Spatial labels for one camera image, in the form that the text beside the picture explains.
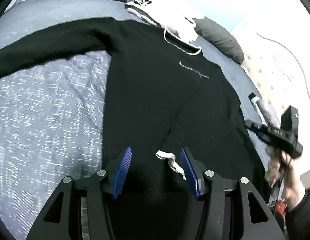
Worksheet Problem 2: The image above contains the black sweater with white trim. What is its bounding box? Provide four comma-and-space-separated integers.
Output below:
0, 18, 269, 239

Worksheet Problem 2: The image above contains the person's right forearm black sleeve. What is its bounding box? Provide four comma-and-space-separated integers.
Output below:
285, 189, 310, 239

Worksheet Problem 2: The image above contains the pile of white clothes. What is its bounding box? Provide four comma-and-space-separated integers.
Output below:
126, 0, 204, 43

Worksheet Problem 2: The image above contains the person's right hand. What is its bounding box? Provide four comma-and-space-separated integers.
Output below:
265, 146, 306, 211

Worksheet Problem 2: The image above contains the grey pillow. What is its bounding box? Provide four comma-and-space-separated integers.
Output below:
248, 93, 280, 128

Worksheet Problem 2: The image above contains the cream tufted headboard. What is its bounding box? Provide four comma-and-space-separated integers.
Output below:
240, 29, 310, 151

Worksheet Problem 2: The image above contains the blue-grey bed sheet mattress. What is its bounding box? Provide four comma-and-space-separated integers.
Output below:
0, 0, 260, 239

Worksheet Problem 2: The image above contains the black cable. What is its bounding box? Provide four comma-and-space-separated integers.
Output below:
268, 152, 294, 208

